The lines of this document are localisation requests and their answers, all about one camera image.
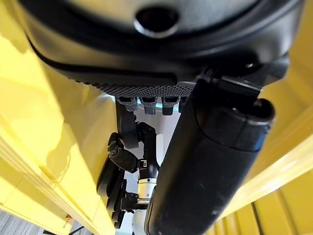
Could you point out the black sole-shaped part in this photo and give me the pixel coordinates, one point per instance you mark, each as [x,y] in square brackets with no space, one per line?
[118,213]
[127,129]
[108,180]

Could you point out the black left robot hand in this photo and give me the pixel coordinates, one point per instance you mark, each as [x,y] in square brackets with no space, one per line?
[156,54]

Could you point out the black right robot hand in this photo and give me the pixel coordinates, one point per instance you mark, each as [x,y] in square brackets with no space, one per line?
[148,147]

